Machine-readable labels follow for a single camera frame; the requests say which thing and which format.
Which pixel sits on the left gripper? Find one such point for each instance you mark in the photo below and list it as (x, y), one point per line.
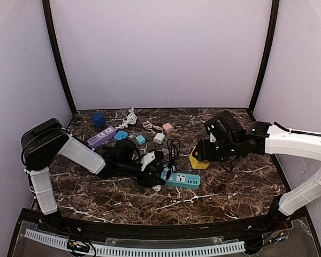
(148, 173)

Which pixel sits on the pink charger cube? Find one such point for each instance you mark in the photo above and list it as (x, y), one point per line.
(167, 127)

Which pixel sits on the white slotted cable duct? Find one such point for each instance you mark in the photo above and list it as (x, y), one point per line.
(121, 247)

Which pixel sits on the white charger cube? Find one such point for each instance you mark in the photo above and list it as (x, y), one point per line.
(159, 138)

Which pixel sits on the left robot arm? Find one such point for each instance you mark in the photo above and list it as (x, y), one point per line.
(43, 144)

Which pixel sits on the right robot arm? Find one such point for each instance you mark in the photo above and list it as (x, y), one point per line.
(228, 138)

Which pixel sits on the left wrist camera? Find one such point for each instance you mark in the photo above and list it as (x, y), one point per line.
(152, 161)

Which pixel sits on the teal power strip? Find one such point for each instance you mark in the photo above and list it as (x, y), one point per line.
(182, 180)

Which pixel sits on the dark blue cube socket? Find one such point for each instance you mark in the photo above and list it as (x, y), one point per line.
(98, 119)

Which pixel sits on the blue flat adapter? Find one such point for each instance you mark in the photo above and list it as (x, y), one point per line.
(120, 135)

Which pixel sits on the purple power strip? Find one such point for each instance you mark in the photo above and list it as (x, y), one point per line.
(102, 137)

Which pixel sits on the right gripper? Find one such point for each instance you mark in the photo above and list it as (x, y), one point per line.
(203, 149)

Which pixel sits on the small teal plug adapter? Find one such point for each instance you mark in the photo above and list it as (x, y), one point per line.
(141, 139)

